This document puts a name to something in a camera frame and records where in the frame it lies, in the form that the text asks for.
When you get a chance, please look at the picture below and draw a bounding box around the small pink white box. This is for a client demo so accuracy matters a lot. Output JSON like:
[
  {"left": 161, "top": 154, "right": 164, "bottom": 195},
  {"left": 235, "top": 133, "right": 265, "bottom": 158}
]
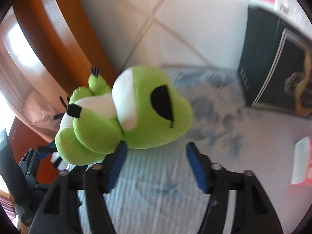
[{"left": 290, "top": 136, "right": 311, "bottom": 186}]

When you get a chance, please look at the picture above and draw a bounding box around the green frog plush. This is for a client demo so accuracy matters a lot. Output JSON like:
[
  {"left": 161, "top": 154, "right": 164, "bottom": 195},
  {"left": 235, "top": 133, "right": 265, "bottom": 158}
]
[{"left": 54, "top": 66, "right": 194, "bottom": 166}]

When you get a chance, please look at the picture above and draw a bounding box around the black gift box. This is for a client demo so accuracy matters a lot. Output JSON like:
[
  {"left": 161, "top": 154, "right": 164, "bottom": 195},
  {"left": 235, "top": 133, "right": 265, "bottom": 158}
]
[{"left": 238, "top": 6, "right": 311, "bottom": 120}]

